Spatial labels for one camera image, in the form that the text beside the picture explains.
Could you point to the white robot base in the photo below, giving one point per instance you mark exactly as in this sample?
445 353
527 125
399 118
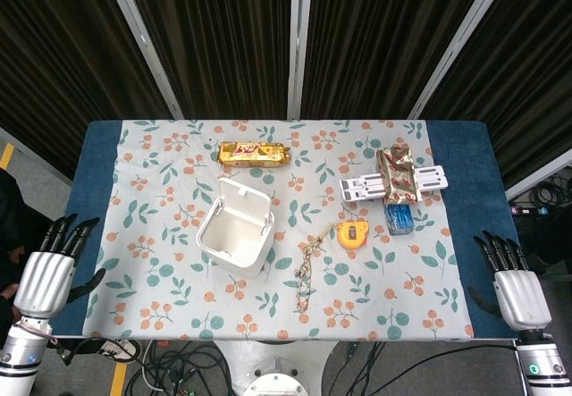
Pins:
277 364

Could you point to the white plastic folding stand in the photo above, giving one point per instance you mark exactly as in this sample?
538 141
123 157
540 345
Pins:
359 188

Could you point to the blue tissue pack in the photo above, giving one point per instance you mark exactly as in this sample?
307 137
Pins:
400 219

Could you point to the gold biscuit package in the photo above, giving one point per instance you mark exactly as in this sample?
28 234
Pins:
252 154

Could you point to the black white sneaker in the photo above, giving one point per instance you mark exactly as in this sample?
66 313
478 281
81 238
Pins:
118 349

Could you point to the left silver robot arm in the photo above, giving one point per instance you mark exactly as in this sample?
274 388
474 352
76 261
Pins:
20 356

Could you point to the floral orange-fruit tablecloth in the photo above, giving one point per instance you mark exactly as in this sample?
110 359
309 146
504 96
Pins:
179 306

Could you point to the grey metal partition post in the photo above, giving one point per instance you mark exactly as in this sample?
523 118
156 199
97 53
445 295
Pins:
143 43
456 43
299 43
540 174

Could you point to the white trash can lid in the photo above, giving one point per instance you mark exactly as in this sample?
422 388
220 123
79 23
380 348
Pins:
246 204

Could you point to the power strip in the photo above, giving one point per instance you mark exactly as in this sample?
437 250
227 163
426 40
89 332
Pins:
529 210

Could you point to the white plastic bin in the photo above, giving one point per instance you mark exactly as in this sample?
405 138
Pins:
232 253

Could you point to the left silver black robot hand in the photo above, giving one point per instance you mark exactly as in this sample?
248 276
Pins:
44 280

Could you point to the dark pleated curtain panel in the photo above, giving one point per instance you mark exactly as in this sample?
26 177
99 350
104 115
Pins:
380 38
214 38
527 78
58 56

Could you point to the crumpled gold red-print wrapper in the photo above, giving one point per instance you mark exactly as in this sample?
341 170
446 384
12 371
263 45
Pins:
400 177

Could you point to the yellow tape measure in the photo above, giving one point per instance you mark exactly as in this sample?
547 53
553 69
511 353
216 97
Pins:
352 235

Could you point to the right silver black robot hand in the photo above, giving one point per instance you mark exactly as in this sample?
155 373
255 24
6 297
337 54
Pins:
520 293

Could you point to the blue table mat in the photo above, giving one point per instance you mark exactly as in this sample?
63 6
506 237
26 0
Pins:
89 181

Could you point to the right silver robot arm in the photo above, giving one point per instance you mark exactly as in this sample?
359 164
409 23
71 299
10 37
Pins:
545 364

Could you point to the person in black clothes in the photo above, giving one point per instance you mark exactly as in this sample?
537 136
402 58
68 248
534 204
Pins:
13 217

